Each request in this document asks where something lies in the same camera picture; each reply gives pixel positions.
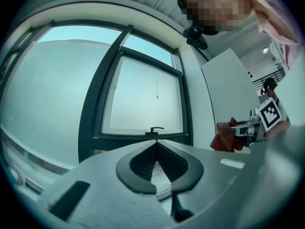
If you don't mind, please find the person's head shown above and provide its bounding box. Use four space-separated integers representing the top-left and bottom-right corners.
177 0 254 35

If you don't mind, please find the black head-worn camera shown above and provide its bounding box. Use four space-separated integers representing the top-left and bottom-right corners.
183 26 208 50

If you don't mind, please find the person's pink shirt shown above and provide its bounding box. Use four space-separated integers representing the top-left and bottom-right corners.
238 0 303 69

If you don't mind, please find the white partition panel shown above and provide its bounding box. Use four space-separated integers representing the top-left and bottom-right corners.
201 48 262 152

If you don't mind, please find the openable frosted window sash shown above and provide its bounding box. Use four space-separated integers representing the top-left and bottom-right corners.
99 46 190 142

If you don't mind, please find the person's right forearm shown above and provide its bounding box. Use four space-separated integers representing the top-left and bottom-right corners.
266 121 292 143

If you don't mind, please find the red wiping cloth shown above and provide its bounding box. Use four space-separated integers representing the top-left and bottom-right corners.
209 117 245 153

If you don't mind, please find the black metal railing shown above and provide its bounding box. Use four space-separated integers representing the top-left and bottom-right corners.
252 70 286 91

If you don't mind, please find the thin blind pull cord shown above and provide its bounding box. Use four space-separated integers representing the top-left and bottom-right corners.
155 67 160 99

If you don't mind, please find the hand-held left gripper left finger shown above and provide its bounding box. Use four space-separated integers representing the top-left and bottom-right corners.
39 139 179 229

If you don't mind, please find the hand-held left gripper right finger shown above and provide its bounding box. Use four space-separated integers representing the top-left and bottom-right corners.
156 139 252 224

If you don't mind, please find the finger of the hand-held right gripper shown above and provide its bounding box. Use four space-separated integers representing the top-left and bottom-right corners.
230 119 257 138

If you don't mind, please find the large fixed frosted window pane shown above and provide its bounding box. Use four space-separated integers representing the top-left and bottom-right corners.
0 26 122 176

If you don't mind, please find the black window handle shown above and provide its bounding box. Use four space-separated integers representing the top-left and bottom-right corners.
144 126 165 135

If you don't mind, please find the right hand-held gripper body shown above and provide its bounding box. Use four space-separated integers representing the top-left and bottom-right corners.
247 98 291 150

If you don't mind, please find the dark grey window frame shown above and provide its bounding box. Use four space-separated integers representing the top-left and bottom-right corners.
0 19 195 171

